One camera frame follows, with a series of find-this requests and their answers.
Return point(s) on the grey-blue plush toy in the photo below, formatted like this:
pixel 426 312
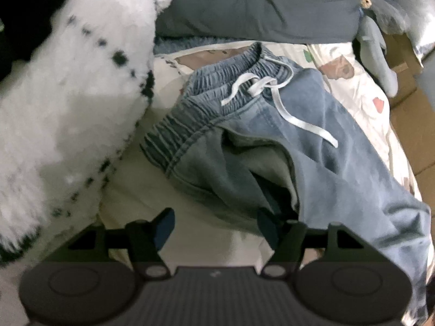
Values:
pixel 377 51

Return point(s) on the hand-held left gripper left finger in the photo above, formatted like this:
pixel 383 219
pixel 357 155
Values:
pixel 166 225

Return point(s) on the cream printed bed sheet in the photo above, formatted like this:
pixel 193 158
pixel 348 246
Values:
pixel 129 197

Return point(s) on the cardboard box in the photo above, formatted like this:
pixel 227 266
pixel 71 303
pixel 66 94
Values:
pixel 407 135

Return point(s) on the white fluffy spotted blanket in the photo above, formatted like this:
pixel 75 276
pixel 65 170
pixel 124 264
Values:
pixel 68 108

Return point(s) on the pale blue plush pillow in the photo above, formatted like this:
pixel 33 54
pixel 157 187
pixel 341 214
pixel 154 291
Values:
pixel 414 6

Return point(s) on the dark grey pillow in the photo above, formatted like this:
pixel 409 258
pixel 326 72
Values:
pixel 255 6

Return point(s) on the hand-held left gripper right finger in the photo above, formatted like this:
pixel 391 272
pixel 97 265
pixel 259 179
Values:
pixel 266 225

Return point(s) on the blue fuzzy blanket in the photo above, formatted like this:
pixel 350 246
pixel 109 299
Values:
pixel 190 44

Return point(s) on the blue denim pants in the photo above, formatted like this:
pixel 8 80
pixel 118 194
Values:
pixel 306 142

